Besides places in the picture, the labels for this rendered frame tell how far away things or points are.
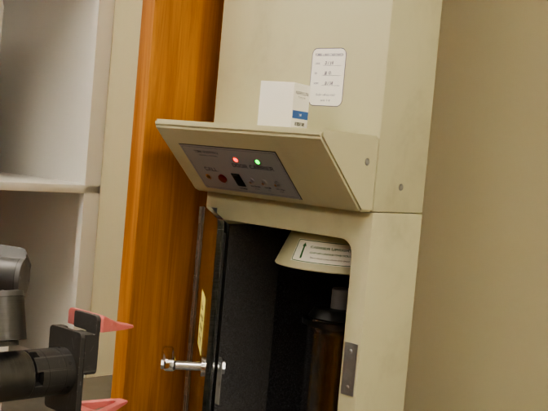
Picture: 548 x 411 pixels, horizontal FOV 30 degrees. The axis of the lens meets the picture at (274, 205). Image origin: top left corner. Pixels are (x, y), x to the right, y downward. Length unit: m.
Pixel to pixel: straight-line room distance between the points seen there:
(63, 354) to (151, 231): 0.36
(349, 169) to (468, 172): 0.51
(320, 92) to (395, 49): 0.13
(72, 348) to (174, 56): 0.52
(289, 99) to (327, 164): 0.11
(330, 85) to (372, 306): 0.30
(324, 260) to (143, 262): 0.29
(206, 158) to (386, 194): 0.27
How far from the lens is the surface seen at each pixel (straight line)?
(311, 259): 1.44
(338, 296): 1.51
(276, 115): 1.35
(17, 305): 1.21
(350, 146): 1.29
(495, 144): 1.75
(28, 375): 1.22
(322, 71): 1.41
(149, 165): 1.54
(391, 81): 1.35
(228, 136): 1.37
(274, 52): 1.48
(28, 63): 2.76
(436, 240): 1.80
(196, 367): 1.30
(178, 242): 1.60
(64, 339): 1.27
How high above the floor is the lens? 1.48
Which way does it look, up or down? 3 degrees down
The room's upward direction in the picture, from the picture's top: 5 degrees clockwise
